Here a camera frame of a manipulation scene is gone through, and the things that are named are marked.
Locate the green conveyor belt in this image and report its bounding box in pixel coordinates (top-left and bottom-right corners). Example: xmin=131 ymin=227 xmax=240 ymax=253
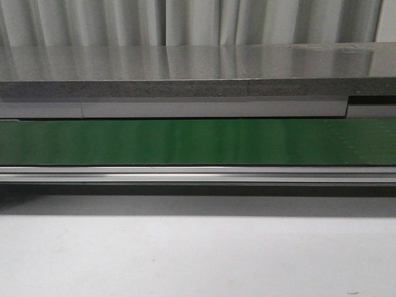
xmin=1 ymin=119 xmax=395 ymax=166

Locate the grey stone counter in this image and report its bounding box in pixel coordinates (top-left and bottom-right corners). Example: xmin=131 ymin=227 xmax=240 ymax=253
xmin=1 ymin=43 xmax=395 ymax=119

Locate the white pleated curtain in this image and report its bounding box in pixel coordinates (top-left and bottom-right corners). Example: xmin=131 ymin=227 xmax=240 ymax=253
xmin=1 ymin=0 xmax=395 ymax=46

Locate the grey conveyor aluminium frame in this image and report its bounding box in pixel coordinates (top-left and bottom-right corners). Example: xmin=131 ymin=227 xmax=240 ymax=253
xmin=1 ymin=165 xmax=395 ymax=187

